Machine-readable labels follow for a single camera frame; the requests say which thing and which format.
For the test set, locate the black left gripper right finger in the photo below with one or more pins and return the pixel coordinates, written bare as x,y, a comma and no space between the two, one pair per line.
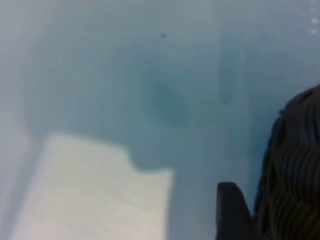
241,220

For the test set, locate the dark brown wicker basket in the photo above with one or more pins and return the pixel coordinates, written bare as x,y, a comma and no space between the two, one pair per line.
295,162

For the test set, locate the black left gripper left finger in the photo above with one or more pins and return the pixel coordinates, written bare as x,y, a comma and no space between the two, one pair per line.
223,215

